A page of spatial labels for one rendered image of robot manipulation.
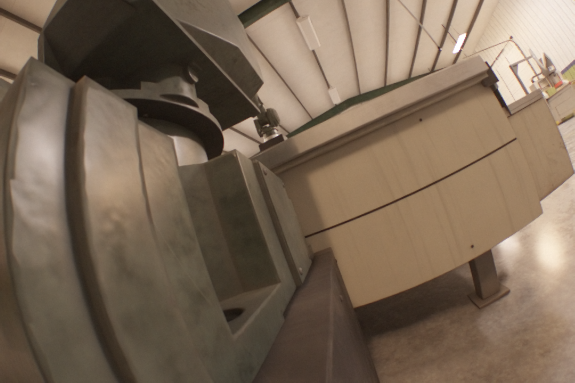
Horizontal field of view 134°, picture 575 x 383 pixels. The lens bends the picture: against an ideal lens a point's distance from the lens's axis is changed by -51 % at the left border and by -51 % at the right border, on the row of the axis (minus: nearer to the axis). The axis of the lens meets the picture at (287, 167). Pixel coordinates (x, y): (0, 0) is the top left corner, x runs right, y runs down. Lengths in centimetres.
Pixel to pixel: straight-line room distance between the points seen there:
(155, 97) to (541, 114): 112
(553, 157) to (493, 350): 67
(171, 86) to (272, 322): 30
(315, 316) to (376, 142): 65
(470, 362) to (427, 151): 66
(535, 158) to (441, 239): 46
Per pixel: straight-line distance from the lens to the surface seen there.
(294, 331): 17
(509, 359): 81
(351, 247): 76
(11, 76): 738
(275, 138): 194
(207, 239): 22
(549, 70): 898
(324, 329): 16
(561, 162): 110
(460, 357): 86
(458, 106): 86
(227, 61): 46
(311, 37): 636
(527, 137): 100
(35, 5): 626
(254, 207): 22
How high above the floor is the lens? 56
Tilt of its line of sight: 15 degrees up
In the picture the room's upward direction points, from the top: 21 degrees counter-clockwise
